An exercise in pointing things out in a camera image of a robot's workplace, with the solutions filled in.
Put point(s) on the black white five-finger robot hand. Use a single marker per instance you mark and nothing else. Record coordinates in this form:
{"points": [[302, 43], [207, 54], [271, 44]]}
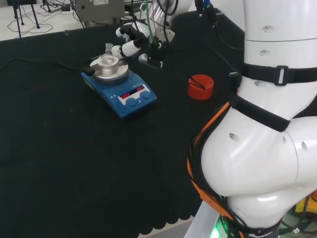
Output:
{"points": [[128, 48]]}

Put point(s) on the heater with blue base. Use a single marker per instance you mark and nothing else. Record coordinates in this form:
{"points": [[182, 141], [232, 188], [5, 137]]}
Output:
{"points": [[119, 101]]}

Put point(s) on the clear round-bottom glass flask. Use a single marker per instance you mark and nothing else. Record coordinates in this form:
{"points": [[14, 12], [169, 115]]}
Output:
{"points": [[107, 58]]}

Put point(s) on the grey metal box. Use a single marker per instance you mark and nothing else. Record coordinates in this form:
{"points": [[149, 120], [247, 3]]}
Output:
{"points": [[99, 10]]}

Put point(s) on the red round cup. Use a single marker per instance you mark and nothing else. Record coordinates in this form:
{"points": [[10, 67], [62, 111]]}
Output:
{"points": [[200, 91]]}

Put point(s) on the black tripod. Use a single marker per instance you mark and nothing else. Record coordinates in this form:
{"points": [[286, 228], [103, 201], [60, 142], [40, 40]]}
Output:
{"points": [[33, 12]]}

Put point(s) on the black bench cloth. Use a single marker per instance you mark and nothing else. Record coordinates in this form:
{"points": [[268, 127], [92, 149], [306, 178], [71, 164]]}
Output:
{"points": [[74, 161]]}

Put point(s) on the yellow stop button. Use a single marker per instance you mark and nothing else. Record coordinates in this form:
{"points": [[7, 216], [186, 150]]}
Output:
{"points": [[303, 204]]}

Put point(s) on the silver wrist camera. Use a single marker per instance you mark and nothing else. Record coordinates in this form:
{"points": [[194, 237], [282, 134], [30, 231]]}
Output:
{"points": [[143, 58]]}

